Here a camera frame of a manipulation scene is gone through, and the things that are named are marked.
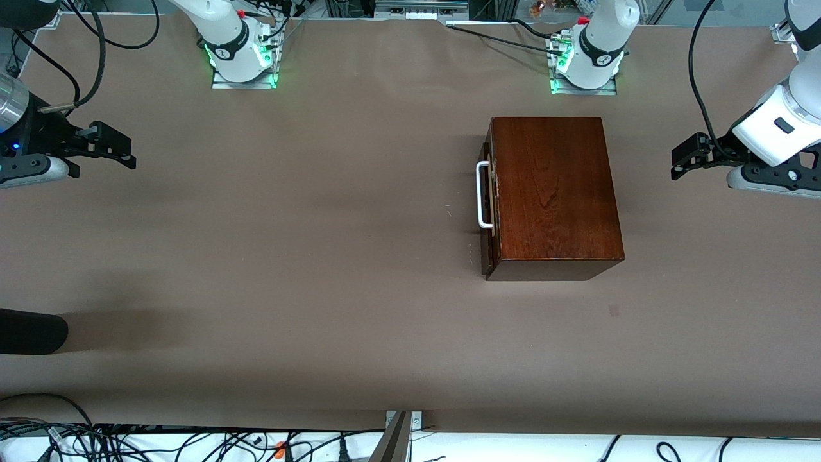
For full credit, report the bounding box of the wooden drawer with white handle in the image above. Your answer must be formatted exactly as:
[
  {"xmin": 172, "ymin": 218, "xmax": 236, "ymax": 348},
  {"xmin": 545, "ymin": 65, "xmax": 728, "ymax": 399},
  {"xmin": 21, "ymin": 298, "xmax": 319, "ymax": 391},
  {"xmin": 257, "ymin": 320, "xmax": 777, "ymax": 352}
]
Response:
[{"xmin": 476, "ymin": 141, "xmax": 500, "ymax": 278}]

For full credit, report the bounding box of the dark wooden drawer cabinet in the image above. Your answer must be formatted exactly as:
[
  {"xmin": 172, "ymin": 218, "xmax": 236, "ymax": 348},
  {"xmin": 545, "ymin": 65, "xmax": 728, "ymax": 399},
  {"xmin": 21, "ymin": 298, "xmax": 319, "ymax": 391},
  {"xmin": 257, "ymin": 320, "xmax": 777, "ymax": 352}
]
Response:
[{"xmin": 482, "ymin": 116, "xmax": 625, "ymax": 282}]

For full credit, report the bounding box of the black rounded cylinder object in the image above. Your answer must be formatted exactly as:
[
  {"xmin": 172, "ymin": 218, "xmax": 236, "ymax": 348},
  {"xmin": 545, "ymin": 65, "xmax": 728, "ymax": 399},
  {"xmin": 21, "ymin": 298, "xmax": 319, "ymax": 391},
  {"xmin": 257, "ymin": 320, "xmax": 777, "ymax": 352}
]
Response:
[{"xmin": 0, "ymin": 308, "xmax": 69, "ymax": 355}]

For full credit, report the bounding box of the brown paper table cover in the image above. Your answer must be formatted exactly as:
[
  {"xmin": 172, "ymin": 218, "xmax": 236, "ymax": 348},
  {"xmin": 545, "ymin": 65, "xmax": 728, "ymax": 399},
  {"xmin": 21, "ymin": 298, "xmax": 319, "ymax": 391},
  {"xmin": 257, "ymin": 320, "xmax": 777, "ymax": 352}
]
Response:
[{"xmin": 0, "ymin": 13, "xmax": 821, "ymax": 432}]

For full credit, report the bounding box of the white power strip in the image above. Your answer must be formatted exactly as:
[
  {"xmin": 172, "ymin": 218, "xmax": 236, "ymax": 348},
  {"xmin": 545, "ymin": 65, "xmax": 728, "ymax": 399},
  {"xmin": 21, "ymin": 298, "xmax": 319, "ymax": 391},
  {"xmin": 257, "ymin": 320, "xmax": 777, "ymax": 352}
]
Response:
[{"xmin": 375, "ymin": 0, "xmax": 469, "ymax": 21}]

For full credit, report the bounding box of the grey metal bar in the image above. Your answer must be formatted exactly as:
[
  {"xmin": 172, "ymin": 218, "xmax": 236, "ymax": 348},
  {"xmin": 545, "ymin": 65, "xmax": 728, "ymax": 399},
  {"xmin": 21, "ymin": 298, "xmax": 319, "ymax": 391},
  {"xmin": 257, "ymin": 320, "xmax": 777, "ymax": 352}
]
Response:
[{"xmin": 369, "ymin": 411, "xmax": 412, "ymax": 462}]

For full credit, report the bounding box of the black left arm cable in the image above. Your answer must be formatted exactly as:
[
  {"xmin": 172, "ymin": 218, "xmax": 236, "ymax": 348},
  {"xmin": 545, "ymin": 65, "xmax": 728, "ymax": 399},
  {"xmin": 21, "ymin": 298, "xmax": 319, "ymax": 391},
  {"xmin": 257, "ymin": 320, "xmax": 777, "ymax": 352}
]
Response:
[{"xmin": 688, "ymin": 0, "xmax": 735, "ymax": 161}]

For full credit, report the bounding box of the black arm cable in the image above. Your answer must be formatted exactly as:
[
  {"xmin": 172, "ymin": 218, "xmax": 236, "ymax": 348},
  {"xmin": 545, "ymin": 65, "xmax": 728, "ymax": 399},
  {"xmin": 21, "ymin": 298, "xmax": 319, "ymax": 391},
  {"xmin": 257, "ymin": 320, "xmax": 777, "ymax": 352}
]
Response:
[
  {"xmin": 688, "ymin": 0, "xmax": 735, "ymax": 161},
  {"xmin": 38, "ymin": 0, "xmax": 106, "ymax": 116}
]

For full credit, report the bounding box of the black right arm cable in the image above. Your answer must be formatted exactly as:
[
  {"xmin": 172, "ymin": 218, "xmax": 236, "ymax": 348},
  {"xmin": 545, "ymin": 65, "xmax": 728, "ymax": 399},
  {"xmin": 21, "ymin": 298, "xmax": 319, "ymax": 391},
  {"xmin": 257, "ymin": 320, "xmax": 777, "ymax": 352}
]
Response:
[{"xmin": 38, "ymin": 0, "xmax": 106, "ymax": 116}]

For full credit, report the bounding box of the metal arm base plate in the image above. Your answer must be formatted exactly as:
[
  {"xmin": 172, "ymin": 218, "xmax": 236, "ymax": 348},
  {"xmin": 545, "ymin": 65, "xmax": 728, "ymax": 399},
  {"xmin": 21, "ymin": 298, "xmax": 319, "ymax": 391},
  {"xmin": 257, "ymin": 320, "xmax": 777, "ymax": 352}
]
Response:
[
  {"xmin": 212, "ymin": 63, "xmax": 278, "ymax": 90},
  {"xmin": 550, "ymin": 74, "xmax": 618, "ymax": 96}
]

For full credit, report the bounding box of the long black table cable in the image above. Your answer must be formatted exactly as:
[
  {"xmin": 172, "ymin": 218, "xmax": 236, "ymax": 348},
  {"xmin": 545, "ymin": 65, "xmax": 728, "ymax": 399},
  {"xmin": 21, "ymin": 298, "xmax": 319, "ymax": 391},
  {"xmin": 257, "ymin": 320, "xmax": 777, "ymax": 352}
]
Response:
[{"xmin": 446, "ymin": 26, "xmax": 564, "ymax": 57}]

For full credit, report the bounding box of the black looped cable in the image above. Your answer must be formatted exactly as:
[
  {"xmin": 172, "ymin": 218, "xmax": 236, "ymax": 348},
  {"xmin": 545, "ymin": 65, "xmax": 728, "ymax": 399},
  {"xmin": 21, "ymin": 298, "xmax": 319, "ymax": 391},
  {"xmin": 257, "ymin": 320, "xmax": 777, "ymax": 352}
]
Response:
[{"xmin": 0, "ymin": 393, "xmax": 96, "ymax": 429}]

